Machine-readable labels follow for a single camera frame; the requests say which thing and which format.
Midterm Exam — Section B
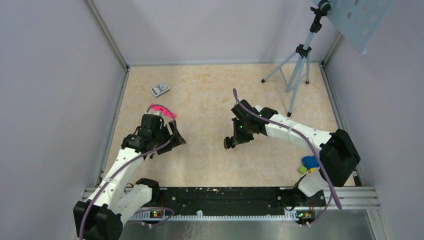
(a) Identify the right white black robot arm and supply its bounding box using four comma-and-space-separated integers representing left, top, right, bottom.
224, 99, 361, 206

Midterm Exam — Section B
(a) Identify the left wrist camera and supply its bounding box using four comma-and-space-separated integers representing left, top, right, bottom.
149, 110, 163, 117

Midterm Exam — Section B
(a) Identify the grey camera tripod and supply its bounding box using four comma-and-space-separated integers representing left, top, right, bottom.
261, 0, 332, 117

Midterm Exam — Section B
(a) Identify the pink rectangular block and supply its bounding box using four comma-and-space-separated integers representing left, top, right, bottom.
150, 103, 177, 118

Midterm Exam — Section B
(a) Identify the grey playing card box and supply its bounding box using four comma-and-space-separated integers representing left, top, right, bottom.
150, 81, 170, 98

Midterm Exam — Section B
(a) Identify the perforated grey metal plate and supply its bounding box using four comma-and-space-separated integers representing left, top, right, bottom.
311, 0, 393, 55

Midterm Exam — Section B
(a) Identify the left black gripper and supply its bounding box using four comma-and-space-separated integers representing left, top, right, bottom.
152, 120, 186, 155

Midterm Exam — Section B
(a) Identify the small black case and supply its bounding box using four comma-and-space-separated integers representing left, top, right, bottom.
223, 136, 236, 150

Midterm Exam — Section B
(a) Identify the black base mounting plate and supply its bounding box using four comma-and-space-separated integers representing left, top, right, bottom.
144, 187, 327, 216

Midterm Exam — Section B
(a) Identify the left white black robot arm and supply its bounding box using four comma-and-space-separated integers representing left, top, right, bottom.
73, 113, 186, 240

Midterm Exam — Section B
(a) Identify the green cube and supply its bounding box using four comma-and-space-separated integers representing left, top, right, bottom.
297, 165, 308, 175

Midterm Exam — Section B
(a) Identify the white cable duct rail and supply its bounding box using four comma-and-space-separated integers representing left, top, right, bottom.
129, 210, 299, 222

